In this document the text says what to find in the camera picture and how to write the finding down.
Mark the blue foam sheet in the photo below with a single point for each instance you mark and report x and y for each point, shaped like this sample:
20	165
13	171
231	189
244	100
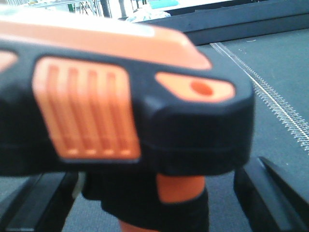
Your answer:
155	4

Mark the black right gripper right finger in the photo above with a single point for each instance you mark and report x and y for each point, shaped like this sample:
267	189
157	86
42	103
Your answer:
272	199

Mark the dark conveyor side rail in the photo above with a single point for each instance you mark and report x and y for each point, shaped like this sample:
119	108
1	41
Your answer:
239	19

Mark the crumpled clear plastic bag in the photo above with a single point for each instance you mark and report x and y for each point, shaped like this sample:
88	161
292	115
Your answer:
145	14

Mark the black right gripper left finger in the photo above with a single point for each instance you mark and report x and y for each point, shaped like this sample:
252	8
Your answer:
41	204

